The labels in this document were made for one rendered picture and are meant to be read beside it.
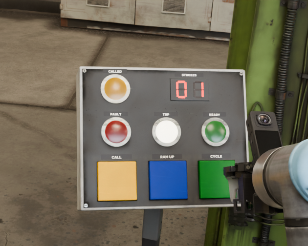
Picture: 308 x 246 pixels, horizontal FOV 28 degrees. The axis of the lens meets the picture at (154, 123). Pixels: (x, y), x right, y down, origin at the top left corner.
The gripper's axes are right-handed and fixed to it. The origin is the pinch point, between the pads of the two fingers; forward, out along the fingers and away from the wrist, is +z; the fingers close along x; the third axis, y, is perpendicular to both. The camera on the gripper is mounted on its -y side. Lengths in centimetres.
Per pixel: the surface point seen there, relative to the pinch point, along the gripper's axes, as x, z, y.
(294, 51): 22.2, 20.1, -28.3
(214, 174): -0.8, 10.3, -0.2
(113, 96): -20.4, 10.7, -15.7
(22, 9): -44, 600, -227
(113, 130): -20.6, 10.6, -9.0
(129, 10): 66, 509, -200
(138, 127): -15.6, 11.0, -9.6
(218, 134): 0.6, 10.6, -8.2
